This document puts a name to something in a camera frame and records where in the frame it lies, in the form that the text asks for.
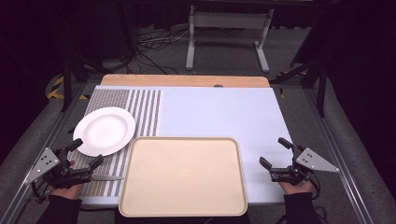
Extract beige plastic tray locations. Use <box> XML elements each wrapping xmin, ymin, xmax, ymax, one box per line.
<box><xmin>118</xmin><ymin>136</ymin><xmax>249</xmax><ymax>218</ymax></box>

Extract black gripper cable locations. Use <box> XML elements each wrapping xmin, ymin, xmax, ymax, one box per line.
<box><xmin>309</xmin><ymin>172</ymin><xmax>322</xmax><ymax>201</ymax></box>
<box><xmin>30</xmin><ymin>181</ymin><xmax>52</xmax><ymax>204</ymax></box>

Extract black floor cables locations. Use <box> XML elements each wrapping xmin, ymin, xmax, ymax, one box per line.
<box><xmin>132</xmin><ymin>27</ymin><xmax>191</xmax><ymax>76</ymax></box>

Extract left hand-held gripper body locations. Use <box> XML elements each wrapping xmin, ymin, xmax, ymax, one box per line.
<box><xmin>23</xmin><ymin>147</ymin><xmax>94</xmax><ymax>189</ymax></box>

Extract aluminium rail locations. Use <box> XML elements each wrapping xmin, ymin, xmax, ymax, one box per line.
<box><xmin>0</xmin><ymin>82</ymin><xmax>90</xmax><ymax>224</ymax></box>
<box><xmin>304</xmin><ymin>88</ymin><xmax>373</xmax><ymax>224</ymax></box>

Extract metal table knife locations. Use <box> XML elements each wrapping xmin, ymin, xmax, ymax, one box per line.
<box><xmin>91</xmin><ymin>174</ymin><xmax>125</xmax><ymax>182</ymax></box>

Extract white table sheet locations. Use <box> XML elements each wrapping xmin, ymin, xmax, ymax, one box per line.
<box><xmin>78</xmin><ymin>85</ymin><xmax>294</xmax><ymax>206</ymax></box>

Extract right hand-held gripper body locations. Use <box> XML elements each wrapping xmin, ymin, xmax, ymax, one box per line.
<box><xmin>270</xmin><ymin>145</ymin><xmax>341</xmax><ymax>187</ymax></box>

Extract black stand leg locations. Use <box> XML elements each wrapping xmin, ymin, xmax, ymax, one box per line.
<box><xmin>270</xmin><ymin>59</ymin><xmax>329</xmax><ymax>119</ymax></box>
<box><xmin>60</xmin><ymin>55</ymin><xmax>94</xmax><ymax>113</ymax></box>

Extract white round plate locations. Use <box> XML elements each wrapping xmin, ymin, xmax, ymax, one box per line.
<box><xmin>72</xmin><ymin>106</ymin><xmax>136</xmax><ymax>158</ymax></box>

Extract grey striped placemat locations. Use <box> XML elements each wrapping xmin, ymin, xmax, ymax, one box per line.
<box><xmin>66</xmin><ymin>88</ymin><xmax>163</xmax><ymax>198</ymax></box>

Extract person's right hand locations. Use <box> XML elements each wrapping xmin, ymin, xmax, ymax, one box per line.
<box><xmin>277</xmin><ymin>180</ymin><xmax>314</xmax><ymax>196</ymax></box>

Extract white metal stand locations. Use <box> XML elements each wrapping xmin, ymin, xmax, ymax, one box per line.
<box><xmin>185</xmin><ymin>5</ymin><xmax>276</xmax><ymax>74</ymax></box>

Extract person's left hand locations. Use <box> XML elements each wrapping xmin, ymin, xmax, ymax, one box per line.
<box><xmin>50</xmin><ymin>160</ymin><xmax>85</xmax><ymax>201</ymax></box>

